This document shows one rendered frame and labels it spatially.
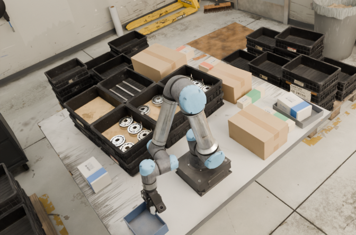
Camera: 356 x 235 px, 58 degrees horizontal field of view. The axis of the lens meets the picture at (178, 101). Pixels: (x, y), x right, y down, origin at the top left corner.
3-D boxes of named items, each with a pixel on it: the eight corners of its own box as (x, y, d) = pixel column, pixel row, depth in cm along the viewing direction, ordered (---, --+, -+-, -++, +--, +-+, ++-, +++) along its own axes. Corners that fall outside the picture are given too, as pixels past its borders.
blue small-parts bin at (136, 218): (169, 230, 168) (166, 223, 164) (146, 250, 163) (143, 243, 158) (148, 207, 182) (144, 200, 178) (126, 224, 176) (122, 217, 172)
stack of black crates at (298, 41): (323, 73, 343) (328, 34, 314) (303, 88, 329) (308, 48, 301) (290, 60, 372) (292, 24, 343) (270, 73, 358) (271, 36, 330)
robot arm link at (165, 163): (169, 146, 166) (150, 153, 162) (179, 159, 157) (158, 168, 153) (170, 157, 170) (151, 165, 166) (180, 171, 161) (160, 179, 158)
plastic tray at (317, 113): (323, 115, 217) (324, 110, 214) (302, 129, 211) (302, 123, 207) (292, 97, 236) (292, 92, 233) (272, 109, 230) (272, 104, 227)
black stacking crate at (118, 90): (159, 95, 248) (156, 82, 241) (129, 115, 234) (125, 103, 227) (130, 78, 273) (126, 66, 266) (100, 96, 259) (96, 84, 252)
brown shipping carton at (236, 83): (251, 89, 252) (251, 72, 242) (234, 104, 241) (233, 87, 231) (222, 78, 270) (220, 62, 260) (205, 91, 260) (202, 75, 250)
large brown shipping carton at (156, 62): (189, 73, 284) (185, 54, 271) (164, 90, 270) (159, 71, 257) (159, 61, 309) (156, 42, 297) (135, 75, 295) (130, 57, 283)
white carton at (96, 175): (112, 181, 202) (108, 172, 197) (96, 193, 197) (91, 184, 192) (97, 165, 215) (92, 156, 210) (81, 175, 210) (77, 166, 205)
